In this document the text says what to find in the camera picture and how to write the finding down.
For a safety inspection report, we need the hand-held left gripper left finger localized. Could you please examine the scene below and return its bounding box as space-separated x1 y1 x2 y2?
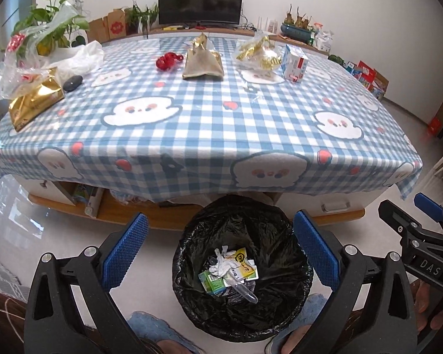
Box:
23 212 149 354

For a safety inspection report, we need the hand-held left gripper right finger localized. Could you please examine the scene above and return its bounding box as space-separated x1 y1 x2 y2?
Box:
293 210 418 354

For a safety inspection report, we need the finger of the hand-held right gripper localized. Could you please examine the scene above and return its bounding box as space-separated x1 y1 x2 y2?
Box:
378 200 443 251
415 193 443 235

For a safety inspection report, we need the black-bagged trash bin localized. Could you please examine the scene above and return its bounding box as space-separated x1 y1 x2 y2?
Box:
172 194 314 343

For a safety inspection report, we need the yellow snack packet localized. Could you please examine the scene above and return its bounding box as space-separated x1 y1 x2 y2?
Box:
233 249 260 280

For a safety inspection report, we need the clear plastic spoon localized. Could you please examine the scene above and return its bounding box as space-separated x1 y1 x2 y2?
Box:
229 278 259 305

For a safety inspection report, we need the green white carton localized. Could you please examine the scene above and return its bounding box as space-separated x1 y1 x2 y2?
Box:
198 270 226 296

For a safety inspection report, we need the white paper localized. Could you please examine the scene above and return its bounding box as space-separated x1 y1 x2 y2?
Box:
208 245 237 277

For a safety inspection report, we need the blue white milk carton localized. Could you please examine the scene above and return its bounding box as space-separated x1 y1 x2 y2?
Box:
281 43 309 83

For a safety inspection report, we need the red shiny wrapper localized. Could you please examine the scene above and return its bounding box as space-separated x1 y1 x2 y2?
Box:
156 52 183 71

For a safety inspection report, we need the gold brown foil bag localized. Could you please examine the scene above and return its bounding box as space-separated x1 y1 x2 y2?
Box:
182 33 225 81

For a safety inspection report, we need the clear bag of gold wrappers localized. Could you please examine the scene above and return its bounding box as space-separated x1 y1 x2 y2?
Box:
233 31 283 71

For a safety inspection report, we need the person's right hand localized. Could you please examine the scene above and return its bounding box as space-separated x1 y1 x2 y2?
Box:
410 280 443 347

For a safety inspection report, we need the blue fluffy slipper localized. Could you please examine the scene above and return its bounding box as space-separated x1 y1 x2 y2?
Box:
127 312 203 354
266 294 329 354

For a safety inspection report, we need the blue plastic bag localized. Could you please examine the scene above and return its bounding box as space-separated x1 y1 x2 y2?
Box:
109 188 148 207

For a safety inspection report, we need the long white box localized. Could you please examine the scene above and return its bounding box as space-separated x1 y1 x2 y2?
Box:
84 188 104 218

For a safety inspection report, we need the green yellow box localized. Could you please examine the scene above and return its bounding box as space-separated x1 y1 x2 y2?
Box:
73 183 97 205

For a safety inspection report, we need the grey patterned sofa cover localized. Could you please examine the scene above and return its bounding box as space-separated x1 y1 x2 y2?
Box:
0 243 34 303

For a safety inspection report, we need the red colourful box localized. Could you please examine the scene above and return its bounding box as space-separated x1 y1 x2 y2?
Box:
356 60 390 101

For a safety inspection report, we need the blue checkered tablecloth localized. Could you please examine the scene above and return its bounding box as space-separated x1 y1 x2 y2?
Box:
0 31 423 201

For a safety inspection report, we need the blue colourful box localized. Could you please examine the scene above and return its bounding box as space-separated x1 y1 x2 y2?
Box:
345 61 362 80

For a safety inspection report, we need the shiny gold foil bag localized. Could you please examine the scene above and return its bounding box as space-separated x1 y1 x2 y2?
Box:
8 67 66 132

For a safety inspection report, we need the black oval object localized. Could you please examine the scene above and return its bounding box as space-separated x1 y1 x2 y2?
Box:
63 75 84 91

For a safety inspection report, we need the white paper bag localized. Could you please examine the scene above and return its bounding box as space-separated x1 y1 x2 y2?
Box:
315 29 335 54

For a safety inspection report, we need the white plastic bag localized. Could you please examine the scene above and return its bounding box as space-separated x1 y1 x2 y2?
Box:
55 40 105 74

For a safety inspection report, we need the clear red-printed plastic bag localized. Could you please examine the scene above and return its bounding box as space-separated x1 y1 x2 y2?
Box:
0 2 87 100

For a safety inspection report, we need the blue bonsai pot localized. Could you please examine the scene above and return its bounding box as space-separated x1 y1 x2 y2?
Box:
280 4 315 45

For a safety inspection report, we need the plain cardboard box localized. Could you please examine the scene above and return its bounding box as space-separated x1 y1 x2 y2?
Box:
87 17 109 43

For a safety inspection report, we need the cardboard box with red flower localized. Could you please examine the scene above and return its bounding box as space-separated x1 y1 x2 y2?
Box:
107 7 128 39

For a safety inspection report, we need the white router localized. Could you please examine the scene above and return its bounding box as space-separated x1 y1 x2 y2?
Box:
256 17 277 34

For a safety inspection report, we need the small thin-leaved potted plant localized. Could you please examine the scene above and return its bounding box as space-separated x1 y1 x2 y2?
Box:
123 0 159 37

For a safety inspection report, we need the large leafy potted plant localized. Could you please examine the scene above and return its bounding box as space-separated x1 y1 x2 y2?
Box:
2 0 91 58

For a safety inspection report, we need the black television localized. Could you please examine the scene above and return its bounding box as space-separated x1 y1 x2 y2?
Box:
158 0 245 28

